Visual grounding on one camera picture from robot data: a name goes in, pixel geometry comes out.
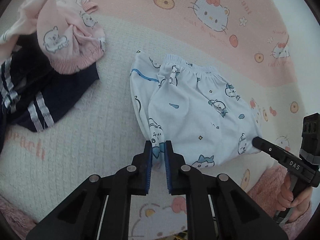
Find pink fuzzy left sleeve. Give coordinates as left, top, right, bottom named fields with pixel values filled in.
left=1, top=196, right=37, bottom=239

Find person's right hand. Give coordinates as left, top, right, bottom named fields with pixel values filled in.
left=276, top=172, right=313, bottom=213

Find navy striped garment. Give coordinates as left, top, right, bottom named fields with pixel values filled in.
left=1, top=34, right=99, bottom=143

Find pink cartoon pajama garment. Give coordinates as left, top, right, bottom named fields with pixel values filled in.
left=1, top=0, right=106, bottom=74

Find pink Hello Kitty blanket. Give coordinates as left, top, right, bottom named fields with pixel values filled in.
left=1, top=0, right=306, bottom=239

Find light blue cartoon pajama pants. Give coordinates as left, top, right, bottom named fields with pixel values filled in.
left=130, top=50, right=261, bottom=169

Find gold wire stool frame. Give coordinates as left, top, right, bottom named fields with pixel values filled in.
left=173, top=231, right=188, bottom=240

